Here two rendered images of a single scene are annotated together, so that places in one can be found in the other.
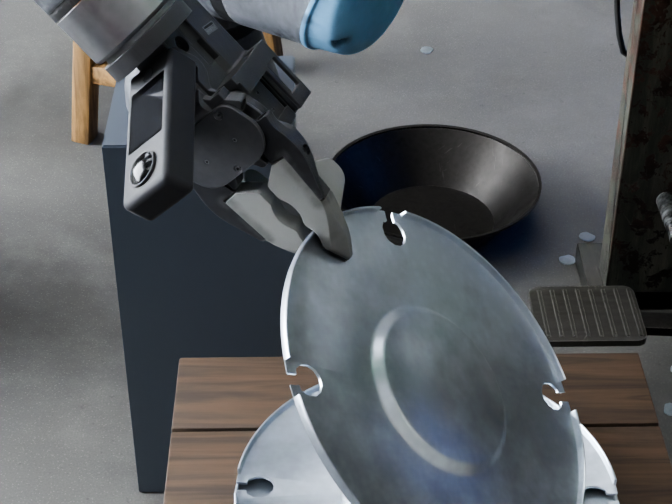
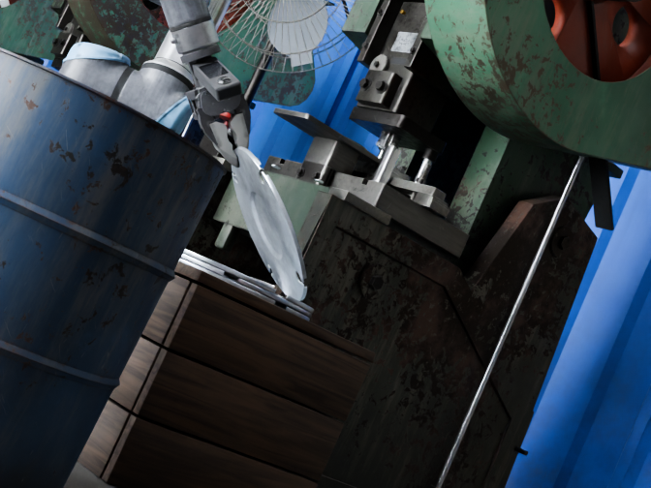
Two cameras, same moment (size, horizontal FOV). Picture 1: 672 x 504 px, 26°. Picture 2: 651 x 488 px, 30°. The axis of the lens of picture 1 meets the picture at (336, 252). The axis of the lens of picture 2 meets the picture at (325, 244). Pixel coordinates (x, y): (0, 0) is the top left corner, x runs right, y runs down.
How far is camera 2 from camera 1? 171 cm
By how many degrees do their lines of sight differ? 54
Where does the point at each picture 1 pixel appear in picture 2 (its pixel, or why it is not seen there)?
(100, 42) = (201, 41)
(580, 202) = not seen: hidden behind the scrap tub
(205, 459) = not seen: hidden behind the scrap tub
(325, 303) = (248, 167)
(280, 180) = (236, 121)
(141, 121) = (211, 72)
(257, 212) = (220, 132)
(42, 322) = not seen: outside the picture
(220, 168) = (217, 107)
